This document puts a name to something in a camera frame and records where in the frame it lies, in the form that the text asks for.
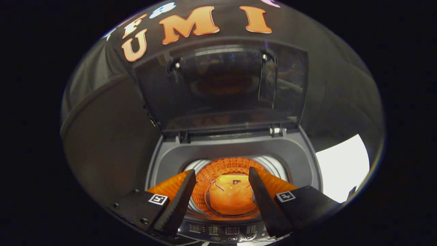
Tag black backdrop cloth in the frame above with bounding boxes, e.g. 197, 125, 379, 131
61, 0, 384, 192

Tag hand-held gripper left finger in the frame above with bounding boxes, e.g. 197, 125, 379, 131
107, 169, 197, 238

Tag orange polo shirt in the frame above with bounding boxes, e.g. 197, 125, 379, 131
208, 174, 258, 216

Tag white paper stack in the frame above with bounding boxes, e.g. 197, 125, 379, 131
315, 134, 370, 204

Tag dark glass washing machine lid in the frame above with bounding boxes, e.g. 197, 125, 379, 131
132, 41, 309, 137

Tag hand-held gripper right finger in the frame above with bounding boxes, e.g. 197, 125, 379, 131
248, 167, 342, 239

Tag grey washing machine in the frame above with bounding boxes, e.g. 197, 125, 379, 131
145, 126, 323, 245

